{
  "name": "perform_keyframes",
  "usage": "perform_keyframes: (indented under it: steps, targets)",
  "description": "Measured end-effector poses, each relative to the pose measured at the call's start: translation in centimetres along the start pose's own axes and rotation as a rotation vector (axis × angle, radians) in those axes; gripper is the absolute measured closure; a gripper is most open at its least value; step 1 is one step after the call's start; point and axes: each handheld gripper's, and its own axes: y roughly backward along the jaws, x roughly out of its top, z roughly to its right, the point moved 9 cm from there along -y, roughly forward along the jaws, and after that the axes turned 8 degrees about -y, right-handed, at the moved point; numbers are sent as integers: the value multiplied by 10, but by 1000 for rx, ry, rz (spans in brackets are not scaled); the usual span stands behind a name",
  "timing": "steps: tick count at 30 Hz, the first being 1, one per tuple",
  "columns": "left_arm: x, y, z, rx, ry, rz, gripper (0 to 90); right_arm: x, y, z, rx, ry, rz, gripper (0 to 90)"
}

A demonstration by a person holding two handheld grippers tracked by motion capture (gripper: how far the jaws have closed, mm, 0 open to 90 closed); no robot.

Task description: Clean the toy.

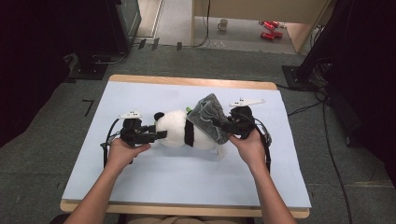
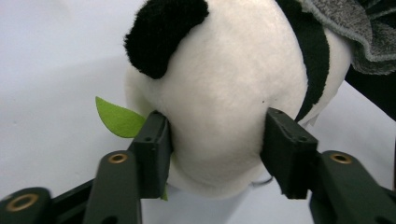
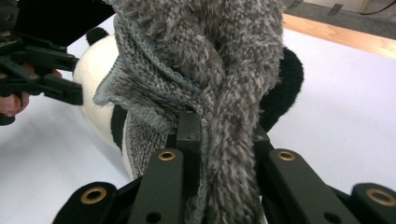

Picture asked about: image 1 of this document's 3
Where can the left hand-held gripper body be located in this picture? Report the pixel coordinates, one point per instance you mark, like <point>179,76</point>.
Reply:
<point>132,133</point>

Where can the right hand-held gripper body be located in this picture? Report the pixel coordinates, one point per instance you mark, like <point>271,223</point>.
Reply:
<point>242,123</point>

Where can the grey knitted cloth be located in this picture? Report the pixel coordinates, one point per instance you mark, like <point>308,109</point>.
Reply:
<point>205,115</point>

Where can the panda plush toy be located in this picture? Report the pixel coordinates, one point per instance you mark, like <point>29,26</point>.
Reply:
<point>174,130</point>

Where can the person's left hand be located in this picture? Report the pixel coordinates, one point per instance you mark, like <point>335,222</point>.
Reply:
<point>124,154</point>

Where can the person's right hand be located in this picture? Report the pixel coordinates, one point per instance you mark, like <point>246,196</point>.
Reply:
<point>249,149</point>

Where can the light blue table mat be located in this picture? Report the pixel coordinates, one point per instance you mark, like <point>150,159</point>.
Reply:
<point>174,180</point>

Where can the wooden table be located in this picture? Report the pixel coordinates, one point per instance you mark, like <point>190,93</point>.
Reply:
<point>193,81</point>

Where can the black stand base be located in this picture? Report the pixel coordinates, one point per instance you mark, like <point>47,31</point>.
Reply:
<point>88,70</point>

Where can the red can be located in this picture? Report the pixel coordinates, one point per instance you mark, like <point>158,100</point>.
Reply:
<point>268,26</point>
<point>275,23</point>
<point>267,36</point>
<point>278,34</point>

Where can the beige mug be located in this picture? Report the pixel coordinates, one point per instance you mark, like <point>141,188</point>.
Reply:
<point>222,25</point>

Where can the black metal stand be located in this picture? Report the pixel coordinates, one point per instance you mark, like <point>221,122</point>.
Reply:
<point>314,53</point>

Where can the dark cabinet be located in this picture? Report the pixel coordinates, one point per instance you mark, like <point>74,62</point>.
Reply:
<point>124,21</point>

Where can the wooden cabinet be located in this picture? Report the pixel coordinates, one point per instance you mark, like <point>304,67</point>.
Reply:
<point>261,9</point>

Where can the dark curtain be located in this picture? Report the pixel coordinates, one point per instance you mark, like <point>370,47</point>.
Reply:
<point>367,77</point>
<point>28,62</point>

